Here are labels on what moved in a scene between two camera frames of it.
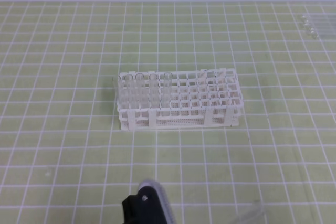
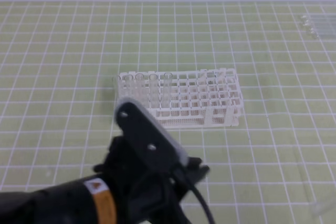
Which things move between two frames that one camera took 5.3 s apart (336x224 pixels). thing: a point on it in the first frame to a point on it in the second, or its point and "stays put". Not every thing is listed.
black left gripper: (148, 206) to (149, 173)
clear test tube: (256, 216) to (322, 208)
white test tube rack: (179, 99) stays put
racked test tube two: (128, 80) stays put
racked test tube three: (139, 88) stays put
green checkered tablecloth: (64, 159) stays put
